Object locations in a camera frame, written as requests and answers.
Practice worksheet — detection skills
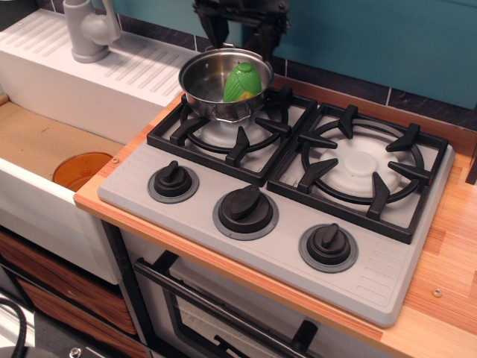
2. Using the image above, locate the green yellow toy corncob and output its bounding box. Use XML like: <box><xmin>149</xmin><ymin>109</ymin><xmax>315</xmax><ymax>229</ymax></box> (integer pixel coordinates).
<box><xmin>223</xmin><ymin>63</ymin><xmax>262</xmax><ymax>102</ymax></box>

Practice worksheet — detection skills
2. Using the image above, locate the grey toy stove top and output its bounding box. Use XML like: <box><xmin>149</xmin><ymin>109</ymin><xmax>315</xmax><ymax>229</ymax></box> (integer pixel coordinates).
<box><xmin>98</xmin><ymin>87</ymin><xmax>455</xmax><ymax>327</ymax></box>

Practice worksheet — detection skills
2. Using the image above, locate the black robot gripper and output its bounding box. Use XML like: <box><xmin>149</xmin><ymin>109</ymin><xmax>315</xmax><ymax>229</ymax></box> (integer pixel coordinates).
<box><xmin>192</xmin><ymin>0</ymin><xmax>290</xmax><ymax>61</ymax></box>

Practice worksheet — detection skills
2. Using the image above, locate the white toy sink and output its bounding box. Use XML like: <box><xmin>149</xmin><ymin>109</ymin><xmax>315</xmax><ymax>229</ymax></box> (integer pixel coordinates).
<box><xmin>1</xmin><ymin>10</ymin><xmax>194</xmax><ymax>284</ymax></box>

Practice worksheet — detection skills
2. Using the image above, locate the black middle stove knob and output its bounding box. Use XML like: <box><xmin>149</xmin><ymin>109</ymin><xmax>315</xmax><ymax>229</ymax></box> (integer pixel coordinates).
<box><xmin>212</xmin><ymin>185</ymin><xmax>279</xmax><ymax>241</ymax></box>

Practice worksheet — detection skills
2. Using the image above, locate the black left stove knob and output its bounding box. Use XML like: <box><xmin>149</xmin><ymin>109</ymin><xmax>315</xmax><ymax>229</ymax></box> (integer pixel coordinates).
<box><xmin>148</xmin><ymin>160</ymin><xmax>200</xmax><ymax>204</ymax></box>

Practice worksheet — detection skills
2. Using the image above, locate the black right stove knob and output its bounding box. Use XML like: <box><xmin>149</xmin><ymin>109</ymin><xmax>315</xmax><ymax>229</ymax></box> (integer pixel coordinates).
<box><xmin>299</xmin><ymin>223</ymin><xmax>358</xmax><ymax>274</ymax></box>

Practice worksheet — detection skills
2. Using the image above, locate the toy oven door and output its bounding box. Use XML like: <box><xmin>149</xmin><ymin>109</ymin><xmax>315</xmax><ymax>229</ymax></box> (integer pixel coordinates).
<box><xmin>121</xmin><ymin>231</ymin><xmax>387</xmax><ymax>357</ymax></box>

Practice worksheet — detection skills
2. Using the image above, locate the black stove knob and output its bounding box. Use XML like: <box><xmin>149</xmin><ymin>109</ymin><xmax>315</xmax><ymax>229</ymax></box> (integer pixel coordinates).
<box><xmin>299</xmin><ymin>223</ymin><xmax>358</xmax><ymax>274</ymax></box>
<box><xmin>212</xmin><ymin>185</ymin><xmax>279</xmax><ymax>241</ymax></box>
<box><xmin>148</xmin><ymin>160</ymin><xmax>200</xmax><ymax>204</ymax></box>

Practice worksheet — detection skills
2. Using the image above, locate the black burner grate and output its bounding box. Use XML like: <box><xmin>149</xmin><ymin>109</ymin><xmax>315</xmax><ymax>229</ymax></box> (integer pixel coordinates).
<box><xmin>268</xmin><ymin>104</ymin><xmax>453</xmax><ymax>244</ymax></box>
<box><xmin>147</xmin><ymin>86</ymin><xmax>318</xmax><ymax>186</ymax></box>

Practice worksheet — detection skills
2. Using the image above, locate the black left burner grate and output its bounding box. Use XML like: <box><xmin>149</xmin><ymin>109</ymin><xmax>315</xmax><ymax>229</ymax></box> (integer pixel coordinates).
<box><xmin>147</xmin><ymin>86</ymin><xmax>318</xmax><ymax>186</ymax></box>

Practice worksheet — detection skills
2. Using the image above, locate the orange sink drain plug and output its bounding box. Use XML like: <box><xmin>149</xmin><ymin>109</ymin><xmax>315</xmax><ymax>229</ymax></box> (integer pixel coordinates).
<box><xmin>52</xmin><ymin>151</ymin><xmax>113</xmax><ymax>192</ymax></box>

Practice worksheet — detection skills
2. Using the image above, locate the grey toy faucet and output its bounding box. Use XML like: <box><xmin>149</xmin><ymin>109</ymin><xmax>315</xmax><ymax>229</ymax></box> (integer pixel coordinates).
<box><xmin>63</xmin><ymin>0</ymin><xmax>121</xmax><ymax>63</ymax></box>

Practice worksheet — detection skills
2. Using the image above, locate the black braided cable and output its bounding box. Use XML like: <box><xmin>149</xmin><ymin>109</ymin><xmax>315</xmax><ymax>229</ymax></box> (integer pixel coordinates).
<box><xmin>0</xmin><ymin>297</ymin><xmax>28</xmax><ymax>358</ymax></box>

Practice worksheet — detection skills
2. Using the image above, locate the stainless steel pot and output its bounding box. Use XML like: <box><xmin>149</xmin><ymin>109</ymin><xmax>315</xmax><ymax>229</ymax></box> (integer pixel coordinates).
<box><xmin>179</xmin><ymin>48</ymin><xmax>274</xmax><ymax>123</ymax></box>

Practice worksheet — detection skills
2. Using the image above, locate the wood grain drawer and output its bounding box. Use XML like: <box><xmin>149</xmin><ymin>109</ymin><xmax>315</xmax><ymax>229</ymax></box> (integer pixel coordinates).
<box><xmin>1</xmin><ymin>230</ymin><xmax>148</xmax><ymax>357</ymax></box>

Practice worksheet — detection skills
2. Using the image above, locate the black right burner grate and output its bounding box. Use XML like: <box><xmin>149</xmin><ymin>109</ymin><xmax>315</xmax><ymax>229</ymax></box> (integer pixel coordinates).
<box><xmin>268</xmin><ymin>104</ymin><xmax>453</xmax><ymax>244</ymax></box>

